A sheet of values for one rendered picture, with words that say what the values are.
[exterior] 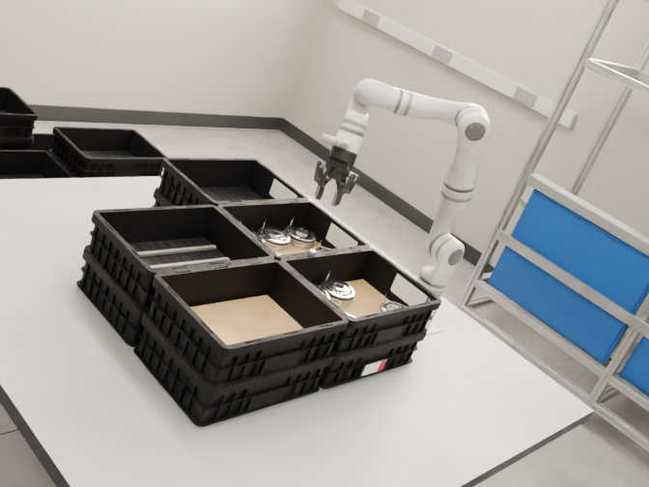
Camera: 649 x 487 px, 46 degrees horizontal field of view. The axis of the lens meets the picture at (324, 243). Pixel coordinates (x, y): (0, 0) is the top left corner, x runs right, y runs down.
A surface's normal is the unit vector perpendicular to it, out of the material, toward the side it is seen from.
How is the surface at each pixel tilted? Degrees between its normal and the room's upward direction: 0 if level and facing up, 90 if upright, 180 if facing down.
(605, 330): 90
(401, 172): 90
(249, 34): 90
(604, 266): 90
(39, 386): 0
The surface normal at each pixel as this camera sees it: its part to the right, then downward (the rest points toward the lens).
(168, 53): 0.66, 0.51
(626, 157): -0.68, 0.08
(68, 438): 0.33, -0.85
